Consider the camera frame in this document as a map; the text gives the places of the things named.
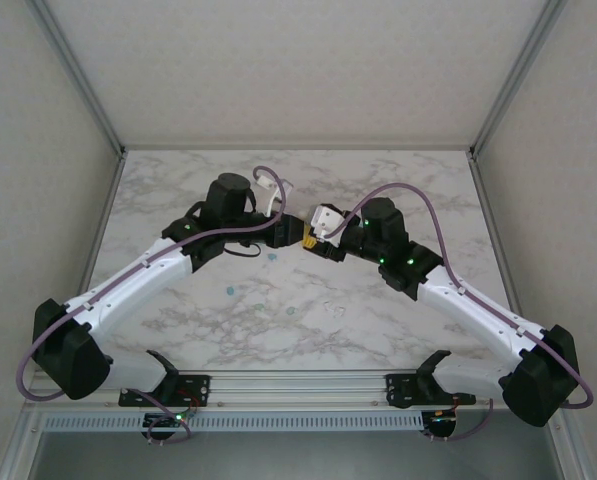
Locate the black right controller board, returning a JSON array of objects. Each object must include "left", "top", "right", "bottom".
[{"left": 424, "top": 409, "right": 460, "bottom": 442}]

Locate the black controller board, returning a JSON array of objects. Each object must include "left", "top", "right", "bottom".
[
  {"left": 424, "top": 409, "right": 460, "bottom": 442},
  {"left": 142, "top": 412, "right": 189, "bottom": 441}
]

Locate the black left controller board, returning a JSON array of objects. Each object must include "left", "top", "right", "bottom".
[{"left": 142, "top": 412, "right": 189, "bottom": 441}]

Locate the aluminium frame crossbar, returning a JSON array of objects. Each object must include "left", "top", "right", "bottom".
[{"left": 122, "top": 143, "right": 474, "bottom": 152}]

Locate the aluminium table side rail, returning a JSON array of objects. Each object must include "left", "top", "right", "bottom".
[
  {"left": 468, "top": 152, "right": 522, "bottom": 314},
  {"left": 80, "top": 152, "right": 128, "bottom": 301}
]

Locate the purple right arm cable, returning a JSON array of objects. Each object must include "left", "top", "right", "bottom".
[{"left": 325, "top": 182, "right": 594, "bottom": 444}]

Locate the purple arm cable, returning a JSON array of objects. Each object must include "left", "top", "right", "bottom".
[
  {"left": 325, "top": 182, "right": 594, "bottom": 444},
  {"left": 17, "top": 165, "right": 290, "bottom": 446}
]

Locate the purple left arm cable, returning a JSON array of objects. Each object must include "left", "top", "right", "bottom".
[{"left": 17, "top": 165, "right": 290, "bottom": 446}]

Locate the aluminium mounting rail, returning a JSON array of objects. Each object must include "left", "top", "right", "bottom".
[{"left": 30, "top": 368, "right": 562, "bottom": 412}]

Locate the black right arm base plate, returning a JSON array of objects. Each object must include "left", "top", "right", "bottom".
[{"left": 385, "top": 372, "right": 478, "bottom": 407}]

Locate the grey slotted cable duct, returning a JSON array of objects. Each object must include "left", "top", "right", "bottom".
[{"left": 42, "top": 412, "right": 425, "bottom": 432}]

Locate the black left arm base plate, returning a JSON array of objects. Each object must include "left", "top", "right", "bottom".
[{"left": 119, "top": 373, "right": 212, "bottom": 407}]

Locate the aluminium frame post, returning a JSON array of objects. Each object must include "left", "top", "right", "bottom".
[
  {"left": 25, "top": 0, "right": 128, "bottom": 160},
  {"left": 468, "top": 0, "right": 570, "bottom": 160}
]

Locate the aluminium frame leg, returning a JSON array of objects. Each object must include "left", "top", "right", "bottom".
[
  {"left": 547, "top": 405, "right": 597, "bottom": 480},
  {"left": 0, "top": 402, "right": 47, "bottom": 480}
]

